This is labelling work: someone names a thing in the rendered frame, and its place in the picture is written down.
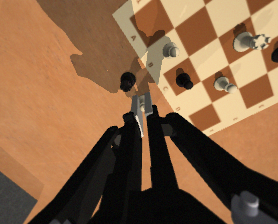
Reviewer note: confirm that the white rook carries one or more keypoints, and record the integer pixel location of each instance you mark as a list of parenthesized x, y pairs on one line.
[(245, 40)]

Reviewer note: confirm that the white pawn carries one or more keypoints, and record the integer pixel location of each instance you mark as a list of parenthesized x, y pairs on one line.
[(170, 50), (142, 105), (222, 83)]

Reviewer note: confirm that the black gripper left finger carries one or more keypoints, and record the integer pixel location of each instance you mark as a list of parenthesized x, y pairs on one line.
[(106, 171)]

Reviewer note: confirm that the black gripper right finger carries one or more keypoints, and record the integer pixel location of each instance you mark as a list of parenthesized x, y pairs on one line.
[(251, 196)]

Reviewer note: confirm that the wooden chessboard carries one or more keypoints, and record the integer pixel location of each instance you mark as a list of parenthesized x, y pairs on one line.
[(204, 31)]

